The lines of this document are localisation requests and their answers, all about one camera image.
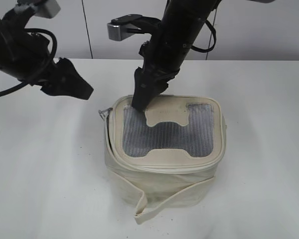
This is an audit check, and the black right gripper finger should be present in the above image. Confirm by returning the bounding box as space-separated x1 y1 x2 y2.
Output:
132 67 169 111

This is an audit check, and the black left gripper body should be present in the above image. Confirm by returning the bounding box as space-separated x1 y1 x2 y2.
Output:
14 32 73 87

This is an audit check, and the cream bag with mesh lid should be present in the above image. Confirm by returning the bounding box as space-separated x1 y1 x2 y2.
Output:
99 95 227 224

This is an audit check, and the metal zipper pull ring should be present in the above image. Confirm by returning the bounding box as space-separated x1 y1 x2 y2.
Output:
97 108 113 120

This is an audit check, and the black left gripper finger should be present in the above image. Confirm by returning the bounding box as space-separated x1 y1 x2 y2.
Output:
39 58 94 100

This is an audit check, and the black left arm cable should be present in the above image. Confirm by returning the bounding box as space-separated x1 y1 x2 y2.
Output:
0 27 58 100

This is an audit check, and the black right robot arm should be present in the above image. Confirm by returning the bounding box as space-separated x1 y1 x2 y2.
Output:
132 0 220 111

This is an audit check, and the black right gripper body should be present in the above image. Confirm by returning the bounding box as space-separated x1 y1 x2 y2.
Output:
139 39 189 82

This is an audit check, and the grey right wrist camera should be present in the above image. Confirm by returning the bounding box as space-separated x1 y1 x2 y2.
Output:
107 14 162 41

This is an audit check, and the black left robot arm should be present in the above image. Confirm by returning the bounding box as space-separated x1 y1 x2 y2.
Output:
0 8 94 100

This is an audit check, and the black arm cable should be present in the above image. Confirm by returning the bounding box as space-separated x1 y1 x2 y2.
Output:
0 27 58 100
189 12 219 53

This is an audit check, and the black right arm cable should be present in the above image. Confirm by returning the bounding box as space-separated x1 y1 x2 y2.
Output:
189 12 219 53

